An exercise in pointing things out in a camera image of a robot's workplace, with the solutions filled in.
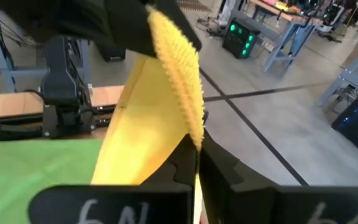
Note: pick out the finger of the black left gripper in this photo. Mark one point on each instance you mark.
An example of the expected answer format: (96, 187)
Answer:
(185, 18)
(129, 25)

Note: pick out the small black floor box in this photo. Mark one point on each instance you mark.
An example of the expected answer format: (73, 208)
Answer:
(110, 53)

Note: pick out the black aluminium table frame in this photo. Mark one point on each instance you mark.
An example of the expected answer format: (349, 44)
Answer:
(11, 127)

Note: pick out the bright green microfiber towel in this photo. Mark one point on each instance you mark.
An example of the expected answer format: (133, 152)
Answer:
(26, 174)

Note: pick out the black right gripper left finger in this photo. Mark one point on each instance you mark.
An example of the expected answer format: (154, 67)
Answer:
(120, 205)

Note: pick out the yellow microfiber towel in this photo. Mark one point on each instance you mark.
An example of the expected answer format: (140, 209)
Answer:
(154, 118)

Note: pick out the grey blue metal table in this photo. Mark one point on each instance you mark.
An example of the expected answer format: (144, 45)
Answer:
(8, 73)

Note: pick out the black computer green lights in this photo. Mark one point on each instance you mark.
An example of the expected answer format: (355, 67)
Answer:
(239, 37)

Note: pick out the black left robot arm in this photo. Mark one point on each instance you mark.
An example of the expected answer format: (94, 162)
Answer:
(61, 84)

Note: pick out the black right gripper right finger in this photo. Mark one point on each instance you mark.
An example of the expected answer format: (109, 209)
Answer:
(259, 205)

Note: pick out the grey blue wooden workbench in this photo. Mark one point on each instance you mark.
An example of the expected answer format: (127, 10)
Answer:
(353, 77)
(278, 31)

